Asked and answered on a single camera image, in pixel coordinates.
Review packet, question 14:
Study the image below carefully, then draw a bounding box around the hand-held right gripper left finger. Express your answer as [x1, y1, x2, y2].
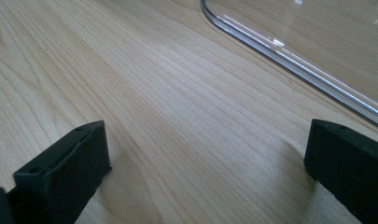
[7, 119, 113, 224]

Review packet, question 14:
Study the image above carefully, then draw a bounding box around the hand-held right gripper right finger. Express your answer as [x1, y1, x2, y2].
[303, 119, 378, 224]

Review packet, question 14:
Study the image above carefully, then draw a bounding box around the clear plastic tray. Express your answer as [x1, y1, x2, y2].
[199, 0, 378, 133]

